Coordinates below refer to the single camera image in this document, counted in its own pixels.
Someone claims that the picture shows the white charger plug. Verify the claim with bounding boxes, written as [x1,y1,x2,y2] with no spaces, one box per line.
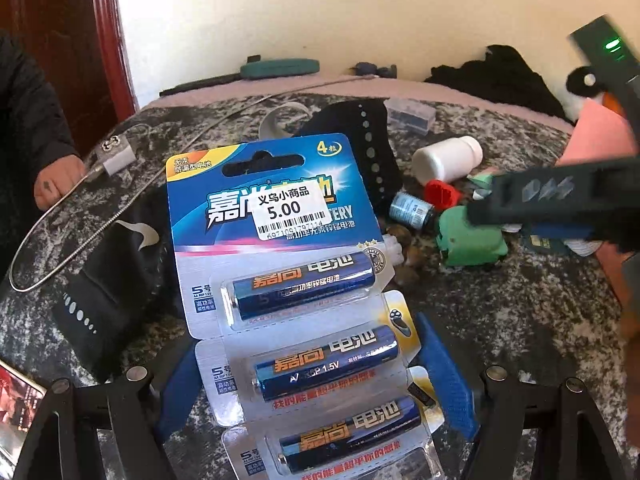
[96,135,137,177]

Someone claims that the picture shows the red bottle cap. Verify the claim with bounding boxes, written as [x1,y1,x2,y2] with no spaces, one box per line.
[424,179,462,209]

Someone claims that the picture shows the green plastic toy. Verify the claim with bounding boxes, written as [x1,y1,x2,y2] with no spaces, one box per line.
[434,204,509,267]

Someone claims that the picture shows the another person's forearm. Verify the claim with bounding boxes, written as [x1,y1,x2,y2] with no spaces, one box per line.
[0,30,77,221]

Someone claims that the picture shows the smartphone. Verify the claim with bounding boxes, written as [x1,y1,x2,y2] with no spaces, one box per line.
[0,357,48,467]

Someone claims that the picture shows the small blue labelled bottle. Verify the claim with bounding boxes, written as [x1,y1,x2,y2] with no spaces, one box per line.
[389,190,436,231]

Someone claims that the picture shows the pink cloth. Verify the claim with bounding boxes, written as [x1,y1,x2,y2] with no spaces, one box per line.
[554,97,640,167]

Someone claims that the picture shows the black clothing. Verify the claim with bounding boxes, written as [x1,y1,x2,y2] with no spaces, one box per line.
[423,44,577,122]

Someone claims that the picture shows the teal hairbrush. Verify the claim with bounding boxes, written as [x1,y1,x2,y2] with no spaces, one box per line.
[159,58,321,97]

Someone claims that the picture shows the brown pebbles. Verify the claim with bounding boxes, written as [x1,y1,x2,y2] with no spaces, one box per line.
[387,225,427,287]

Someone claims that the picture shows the small blue-grey object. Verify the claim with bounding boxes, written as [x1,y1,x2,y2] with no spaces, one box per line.
[354,62,399,80]

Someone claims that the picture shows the blue battery blister pack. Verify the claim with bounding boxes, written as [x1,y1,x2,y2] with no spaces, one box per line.
[165,132,446,480]

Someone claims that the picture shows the red wooden door frame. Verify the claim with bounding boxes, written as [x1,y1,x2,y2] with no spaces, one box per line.
[90,0,139,117]

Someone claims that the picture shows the clear plastic box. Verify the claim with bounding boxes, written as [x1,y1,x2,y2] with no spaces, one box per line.
[383,97,435,134]

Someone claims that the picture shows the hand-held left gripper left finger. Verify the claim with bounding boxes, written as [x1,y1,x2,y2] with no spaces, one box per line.
[15,344,202,480]

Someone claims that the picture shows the silver braided cable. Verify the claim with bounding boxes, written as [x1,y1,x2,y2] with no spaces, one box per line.
[9,74,383,292]

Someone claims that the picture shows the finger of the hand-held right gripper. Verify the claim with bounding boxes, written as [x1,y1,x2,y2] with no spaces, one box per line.
[465,156,640,246]

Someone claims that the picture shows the black dotted glove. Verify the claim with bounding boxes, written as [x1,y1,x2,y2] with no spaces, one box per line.
[299,100,402,217]
[49,204,187,386]

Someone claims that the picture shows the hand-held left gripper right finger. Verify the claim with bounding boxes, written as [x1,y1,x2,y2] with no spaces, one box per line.
[414,312,640,480]

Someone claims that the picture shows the white pill bottle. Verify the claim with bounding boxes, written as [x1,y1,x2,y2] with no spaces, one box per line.
[412,135,484,185]

